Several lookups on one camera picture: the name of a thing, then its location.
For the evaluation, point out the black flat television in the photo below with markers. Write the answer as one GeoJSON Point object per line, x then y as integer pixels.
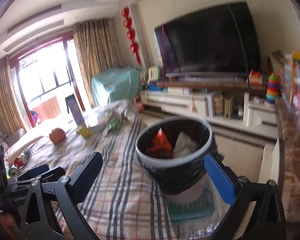
{"type": "Point", "coordinates": [210, 42]}

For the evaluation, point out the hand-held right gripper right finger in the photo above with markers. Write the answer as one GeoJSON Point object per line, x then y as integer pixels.
{"type": "Point", "coordinates": [220, 180]}

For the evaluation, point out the red toy telephone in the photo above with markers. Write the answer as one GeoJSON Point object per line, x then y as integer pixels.
{"type": "Point", "coordinates": [256, 76]}

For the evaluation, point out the purple thermos bottle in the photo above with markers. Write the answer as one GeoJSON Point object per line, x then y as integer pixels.
{"type": "Point", "coordinates": [73, 110]}

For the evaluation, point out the teal cloth covered furniture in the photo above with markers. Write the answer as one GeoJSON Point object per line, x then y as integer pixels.
{"type": "Point", "coordinates": [115, 82]}

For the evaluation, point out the red apple shaped gift box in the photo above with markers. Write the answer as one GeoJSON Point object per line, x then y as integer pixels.
{"type": "Point", "coordinates": [57, 136]}

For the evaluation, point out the crumpled silver foil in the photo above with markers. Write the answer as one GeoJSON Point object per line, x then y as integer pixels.
{"type": "Point", "coordinates": [27, 153]}

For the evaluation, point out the clear plastic jar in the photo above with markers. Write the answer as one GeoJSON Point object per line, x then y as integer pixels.
{"type": "Point", "coordinates": [218, 104]}

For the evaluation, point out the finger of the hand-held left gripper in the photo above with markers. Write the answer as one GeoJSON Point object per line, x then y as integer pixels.
{"type": "Point", "coordinates": [33, 169]}
{"type": "Point", "coordinates": [53, 173]}

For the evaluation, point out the orange hanging cloth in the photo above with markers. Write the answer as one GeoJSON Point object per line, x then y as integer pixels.
{"type": "Point", "coordinates": [48, 106]}

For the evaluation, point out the balcony glass door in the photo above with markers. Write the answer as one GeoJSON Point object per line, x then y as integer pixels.
{"type": "Point", "coordinates": [45, 75]}

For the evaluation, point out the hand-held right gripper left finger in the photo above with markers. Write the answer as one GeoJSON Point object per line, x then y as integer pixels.
{"type": "Point", "coordinates": [90, 170]}

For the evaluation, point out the green drink can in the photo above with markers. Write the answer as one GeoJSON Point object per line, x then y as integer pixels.
{"type": "Point", "coordinates": [13, 173]}

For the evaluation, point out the brown wooden board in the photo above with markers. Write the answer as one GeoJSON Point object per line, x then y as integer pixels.
{"type": "Point", "coordinates": [202, 85]}

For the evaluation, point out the red hanging knot decoration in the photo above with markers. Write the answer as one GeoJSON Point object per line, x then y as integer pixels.
{"type": "Point", "coordinates": [131, 33]}

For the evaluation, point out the yellow crumpled wrapper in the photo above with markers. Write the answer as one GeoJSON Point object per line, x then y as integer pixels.
{"type": "Point", "coordinates": [85, 131]}

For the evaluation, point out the brown marble counter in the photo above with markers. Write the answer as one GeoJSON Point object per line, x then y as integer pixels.
{"type": "Point", "coordinates": [295, 155]}

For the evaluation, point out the green snack packet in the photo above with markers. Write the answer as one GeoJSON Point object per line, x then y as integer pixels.
{"type": "Point", "coordinates": [113, 124]}

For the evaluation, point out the pink plastic toy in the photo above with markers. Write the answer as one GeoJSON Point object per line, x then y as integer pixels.
{"type": "Point", "coordinates": [140, 106]}

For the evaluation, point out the rainbow stacking rings toy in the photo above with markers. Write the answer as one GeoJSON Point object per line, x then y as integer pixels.
{"type": "Point", "coordinates": [272, 88]}

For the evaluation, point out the clear plastic toy packages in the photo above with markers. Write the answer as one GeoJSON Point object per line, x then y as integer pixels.
{"type": "Point", "coordinates": [298, 80]}

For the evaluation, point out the grey cushion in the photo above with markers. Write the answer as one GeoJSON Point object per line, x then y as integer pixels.
{"type": "Point", "coordinates": [15, 136]}

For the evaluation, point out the red snack packet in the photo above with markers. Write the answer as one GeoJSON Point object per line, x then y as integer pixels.
{"type": "Point", "coordinates": [160, 142]}

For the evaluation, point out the toy cash register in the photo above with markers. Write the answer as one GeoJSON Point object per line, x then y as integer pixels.
{"type": "Point", "coordinates": [157, 80]}

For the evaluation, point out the beige patterned curtain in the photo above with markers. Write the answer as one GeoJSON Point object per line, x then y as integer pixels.
{"type": "Point", "coordinates": [95, 55]}
{"type": "Point", "coordinates": [2, 92]}

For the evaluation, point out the white bin with black bag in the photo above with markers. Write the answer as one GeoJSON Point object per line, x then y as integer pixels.
{"type": "Point", "coordinates": [165, 170]}

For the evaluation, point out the white television cabinet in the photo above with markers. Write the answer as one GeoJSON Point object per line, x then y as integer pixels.
{"type": "Point", "coordinates": [180, 102]}

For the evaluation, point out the red drink can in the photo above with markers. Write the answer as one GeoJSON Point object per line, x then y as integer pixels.
{"type": "Point", "coordinates": [19, 162]}

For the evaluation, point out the green and yellow toy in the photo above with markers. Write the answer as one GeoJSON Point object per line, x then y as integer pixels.
{"type": "Point", "coordinates": [145, 75]}

